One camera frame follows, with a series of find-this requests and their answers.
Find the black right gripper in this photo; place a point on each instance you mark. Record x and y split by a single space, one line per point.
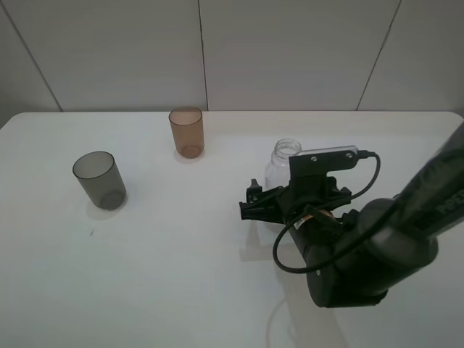
263 205

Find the clear glass water bottle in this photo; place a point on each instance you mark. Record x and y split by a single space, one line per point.
277 168

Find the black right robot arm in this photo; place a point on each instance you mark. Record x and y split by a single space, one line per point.
353 260

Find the orange translucent plastic cup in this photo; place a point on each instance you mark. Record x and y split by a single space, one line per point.
188 131

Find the grey translucent plastic cup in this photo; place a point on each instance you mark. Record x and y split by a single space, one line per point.
98 174

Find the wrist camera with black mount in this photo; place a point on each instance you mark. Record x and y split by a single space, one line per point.
322 161

